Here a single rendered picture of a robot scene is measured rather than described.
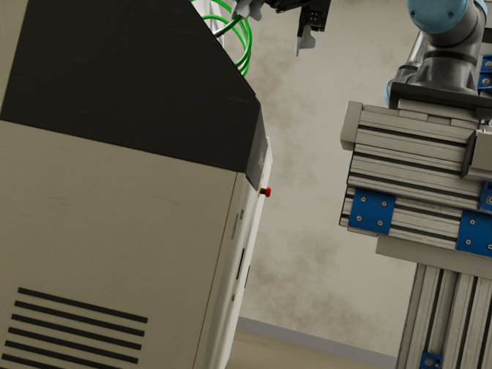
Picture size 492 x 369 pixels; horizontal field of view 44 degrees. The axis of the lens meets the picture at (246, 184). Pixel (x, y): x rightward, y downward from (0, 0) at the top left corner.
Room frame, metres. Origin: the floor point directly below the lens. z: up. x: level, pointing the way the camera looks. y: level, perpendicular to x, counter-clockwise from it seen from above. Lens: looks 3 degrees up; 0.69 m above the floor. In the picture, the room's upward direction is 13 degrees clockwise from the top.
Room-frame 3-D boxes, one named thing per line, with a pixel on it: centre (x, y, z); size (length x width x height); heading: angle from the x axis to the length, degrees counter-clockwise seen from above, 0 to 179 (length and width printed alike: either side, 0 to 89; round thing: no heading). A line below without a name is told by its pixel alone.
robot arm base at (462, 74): (1.34, -0.38, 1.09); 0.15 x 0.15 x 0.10
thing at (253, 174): (1.70, 0.00, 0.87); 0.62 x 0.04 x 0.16; 176
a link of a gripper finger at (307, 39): (1.80, -0.08, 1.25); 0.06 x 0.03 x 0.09; 86
